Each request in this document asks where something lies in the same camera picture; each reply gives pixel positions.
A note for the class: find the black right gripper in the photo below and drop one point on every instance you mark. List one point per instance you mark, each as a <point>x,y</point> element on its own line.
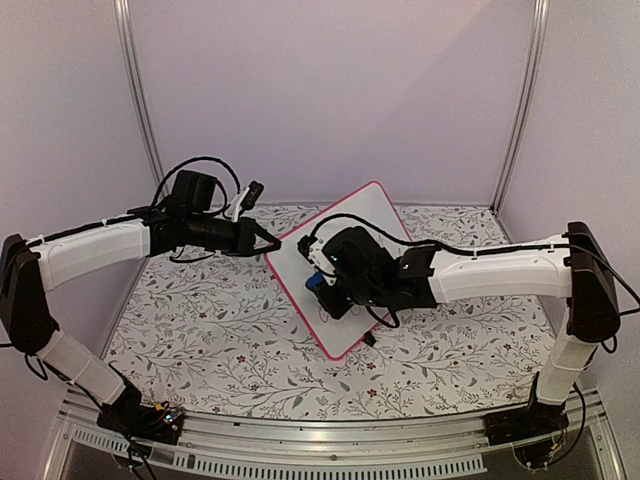
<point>334,307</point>

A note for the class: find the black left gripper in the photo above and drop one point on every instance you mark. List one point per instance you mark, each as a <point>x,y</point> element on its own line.
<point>245,241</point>

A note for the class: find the blue whiteboard eraser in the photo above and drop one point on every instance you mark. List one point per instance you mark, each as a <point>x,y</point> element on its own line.
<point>315,282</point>

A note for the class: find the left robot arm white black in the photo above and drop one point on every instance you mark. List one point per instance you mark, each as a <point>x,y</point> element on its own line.
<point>30,269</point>

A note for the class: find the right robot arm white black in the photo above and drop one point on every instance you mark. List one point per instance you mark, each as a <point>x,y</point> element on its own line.
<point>353,268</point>

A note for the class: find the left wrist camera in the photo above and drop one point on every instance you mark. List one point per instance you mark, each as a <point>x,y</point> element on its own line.
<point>245,200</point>

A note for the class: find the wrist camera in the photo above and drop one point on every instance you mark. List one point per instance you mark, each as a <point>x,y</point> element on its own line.
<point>245,200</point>
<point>310,247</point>

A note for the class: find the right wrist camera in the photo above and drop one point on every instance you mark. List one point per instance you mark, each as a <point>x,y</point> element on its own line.
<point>310,247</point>

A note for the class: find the wire easel stand black tips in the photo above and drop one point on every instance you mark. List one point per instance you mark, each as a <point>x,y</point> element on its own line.
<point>368,339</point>

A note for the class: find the front aluminium rail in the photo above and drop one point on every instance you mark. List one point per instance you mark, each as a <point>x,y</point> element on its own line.
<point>223,447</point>

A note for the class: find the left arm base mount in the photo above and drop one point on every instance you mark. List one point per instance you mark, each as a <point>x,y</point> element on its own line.
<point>128,416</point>

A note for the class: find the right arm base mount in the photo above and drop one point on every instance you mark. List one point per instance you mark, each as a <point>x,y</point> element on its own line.
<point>542,427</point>

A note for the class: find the left aluminium frame post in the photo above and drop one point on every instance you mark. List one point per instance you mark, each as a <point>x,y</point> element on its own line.
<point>124,23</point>

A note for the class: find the aluminium frame post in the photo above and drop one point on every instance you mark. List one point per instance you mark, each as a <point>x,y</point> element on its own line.
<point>525,99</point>
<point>124,23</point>

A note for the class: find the right aluminium frame post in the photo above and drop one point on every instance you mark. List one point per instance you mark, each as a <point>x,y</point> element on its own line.
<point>525,99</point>

